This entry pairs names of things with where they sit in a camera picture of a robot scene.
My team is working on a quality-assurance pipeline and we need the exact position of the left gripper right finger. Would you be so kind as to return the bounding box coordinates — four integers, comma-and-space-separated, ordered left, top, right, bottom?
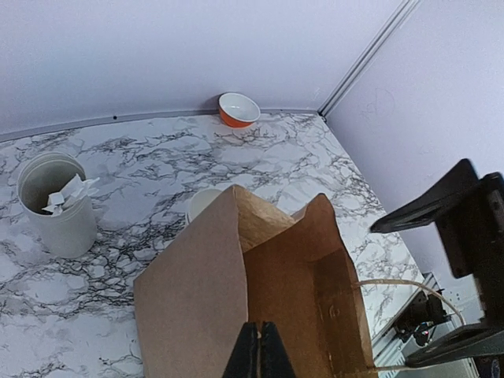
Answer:
259, 322, 295, 378

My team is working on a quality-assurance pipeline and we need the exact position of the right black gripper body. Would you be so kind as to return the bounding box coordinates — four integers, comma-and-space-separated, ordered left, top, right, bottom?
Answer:
435, 172, 503, 326

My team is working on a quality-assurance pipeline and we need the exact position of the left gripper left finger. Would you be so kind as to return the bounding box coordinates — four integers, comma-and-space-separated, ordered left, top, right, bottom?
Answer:
222, 322, 259, 378

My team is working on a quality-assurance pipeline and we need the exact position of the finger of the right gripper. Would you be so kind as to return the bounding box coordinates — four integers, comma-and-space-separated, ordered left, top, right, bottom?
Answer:
405, 328, 503, 369
369, 158, 479, 233

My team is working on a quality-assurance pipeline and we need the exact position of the brown paper bag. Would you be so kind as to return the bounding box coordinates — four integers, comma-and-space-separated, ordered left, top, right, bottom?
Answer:
134, 185, 382, 377

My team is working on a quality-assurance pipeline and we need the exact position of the stack of white paper cups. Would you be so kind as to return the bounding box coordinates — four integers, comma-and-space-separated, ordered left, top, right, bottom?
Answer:
186, 188, 221, 224

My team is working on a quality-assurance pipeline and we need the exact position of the orange bowl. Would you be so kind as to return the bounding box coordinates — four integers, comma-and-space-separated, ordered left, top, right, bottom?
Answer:
218, 92, 261, 128

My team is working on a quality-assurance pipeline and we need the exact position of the white canister with stirrers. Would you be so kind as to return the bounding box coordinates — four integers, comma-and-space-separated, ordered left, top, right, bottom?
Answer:
17, 152, 99, 258

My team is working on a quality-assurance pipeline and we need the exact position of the right aluminium frame post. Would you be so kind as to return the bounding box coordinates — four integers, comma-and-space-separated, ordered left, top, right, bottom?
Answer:
317, 0, 421, 119

